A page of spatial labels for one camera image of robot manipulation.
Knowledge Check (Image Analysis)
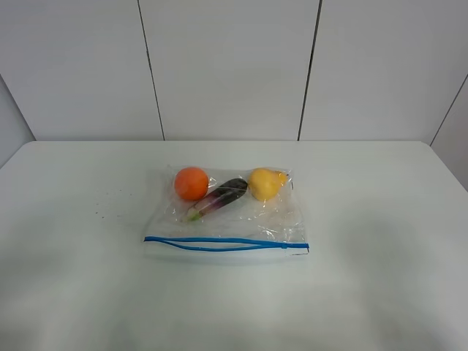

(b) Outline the clear plastic zipper bag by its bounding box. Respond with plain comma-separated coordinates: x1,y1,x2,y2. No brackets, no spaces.
142,166,310,254

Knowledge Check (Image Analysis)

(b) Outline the purple eggplant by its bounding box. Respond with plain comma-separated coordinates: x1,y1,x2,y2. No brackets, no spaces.
183,178,248,222

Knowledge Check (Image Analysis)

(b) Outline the yellow pear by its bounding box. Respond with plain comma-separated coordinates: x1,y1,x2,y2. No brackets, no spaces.
248,168,287,202

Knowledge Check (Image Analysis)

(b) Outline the orange fruit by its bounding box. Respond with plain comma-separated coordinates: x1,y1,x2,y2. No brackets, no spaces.
173,167,209,201

